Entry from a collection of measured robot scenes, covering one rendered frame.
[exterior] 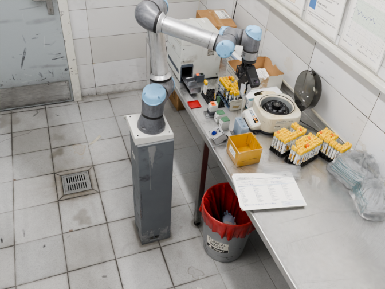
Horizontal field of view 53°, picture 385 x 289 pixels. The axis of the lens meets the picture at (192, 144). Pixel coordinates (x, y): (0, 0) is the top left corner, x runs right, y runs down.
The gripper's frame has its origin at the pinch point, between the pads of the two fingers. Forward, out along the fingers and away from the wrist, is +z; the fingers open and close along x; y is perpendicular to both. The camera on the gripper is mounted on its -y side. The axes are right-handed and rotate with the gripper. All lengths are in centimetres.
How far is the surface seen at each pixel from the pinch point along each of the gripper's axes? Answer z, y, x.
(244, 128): 15.1, -7.8, 0.0
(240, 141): 19.9, -12.2, 3.2
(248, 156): 19.0, -25.1, 4.2
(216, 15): 7, 116, -23
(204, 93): 22.3, 37.0, 8.1
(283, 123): 17.2, -5.3, -23.7
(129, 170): 113, 71, 53
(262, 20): -4, 80, -43
